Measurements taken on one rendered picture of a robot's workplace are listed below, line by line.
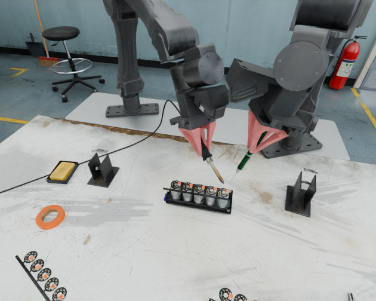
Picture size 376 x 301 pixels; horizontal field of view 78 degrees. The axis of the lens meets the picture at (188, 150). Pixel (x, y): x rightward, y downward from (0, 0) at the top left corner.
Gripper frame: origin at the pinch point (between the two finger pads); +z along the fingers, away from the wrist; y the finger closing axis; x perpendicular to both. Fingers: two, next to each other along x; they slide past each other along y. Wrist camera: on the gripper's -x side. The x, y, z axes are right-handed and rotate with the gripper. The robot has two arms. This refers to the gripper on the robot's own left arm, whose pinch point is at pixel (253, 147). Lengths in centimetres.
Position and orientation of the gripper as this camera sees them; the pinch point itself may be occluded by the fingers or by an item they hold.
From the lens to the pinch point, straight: 47.3
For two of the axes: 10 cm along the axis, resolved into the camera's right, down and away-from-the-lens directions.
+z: -3.2, 7.4, 5.9
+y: 1.2, 6.5, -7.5
